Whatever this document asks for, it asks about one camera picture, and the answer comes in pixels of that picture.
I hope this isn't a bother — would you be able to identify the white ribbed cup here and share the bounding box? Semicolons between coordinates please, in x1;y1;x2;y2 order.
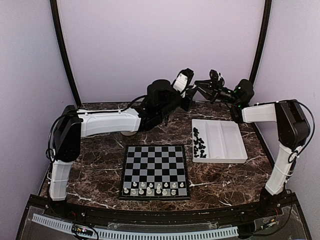
120;131;137;137

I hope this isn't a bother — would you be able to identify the white slotted cable duct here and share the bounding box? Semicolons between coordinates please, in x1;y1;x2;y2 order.
31;213;239;240

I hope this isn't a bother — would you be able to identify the black frame post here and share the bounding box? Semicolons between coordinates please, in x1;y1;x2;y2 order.
49;0;82;107
249;0;272;84

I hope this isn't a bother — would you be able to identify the white queen chess piece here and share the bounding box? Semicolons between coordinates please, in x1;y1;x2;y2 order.
146;186;152;195

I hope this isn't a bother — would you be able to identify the left black frame post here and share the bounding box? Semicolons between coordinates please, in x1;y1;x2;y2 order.
49;0;82;107

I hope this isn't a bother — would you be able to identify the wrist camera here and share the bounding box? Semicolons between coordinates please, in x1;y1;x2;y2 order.
209;69;225;87
171;68;194;98

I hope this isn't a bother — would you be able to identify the black and grey chessboard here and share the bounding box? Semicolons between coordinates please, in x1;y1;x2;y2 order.
119;144;191;201

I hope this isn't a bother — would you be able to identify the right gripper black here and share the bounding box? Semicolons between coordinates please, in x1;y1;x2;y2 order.
194;78;240;106

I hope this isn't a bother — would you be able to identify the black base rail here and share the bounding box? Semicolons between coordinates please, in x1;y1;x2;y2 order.
27;194;298;227

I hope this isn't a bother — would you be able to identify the white divided plastic tray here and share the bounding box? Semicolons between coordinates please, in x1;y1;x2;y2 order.
191;119;248;164

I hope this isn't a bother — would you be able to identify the right black frame post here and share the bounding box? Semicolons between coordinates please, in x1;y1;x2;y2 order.
249;0;272;84

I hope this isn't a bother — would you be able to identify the white king chess piece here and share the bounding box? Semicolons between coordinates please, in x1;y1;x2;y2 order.
155;183;162;194

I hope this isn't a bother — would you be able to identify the black chess pieces pile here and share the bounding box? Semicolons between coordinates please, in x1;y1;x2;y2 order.
192;127;207;158

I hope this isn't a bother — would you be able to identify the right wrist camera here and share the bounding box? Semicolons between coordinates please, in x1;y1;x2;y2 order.
209;69;225;87

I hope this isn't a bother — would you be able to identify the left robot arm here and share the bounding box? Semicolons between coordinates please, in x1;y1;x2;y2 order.
45;79;197;218

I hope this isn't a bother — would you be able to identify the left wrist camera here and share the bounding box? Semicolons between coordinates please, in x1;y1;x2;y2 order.
171;68;194;98

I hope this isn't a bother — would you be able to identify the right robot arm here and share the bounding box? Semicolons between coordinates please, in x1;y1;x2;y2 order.
194;79;312;196

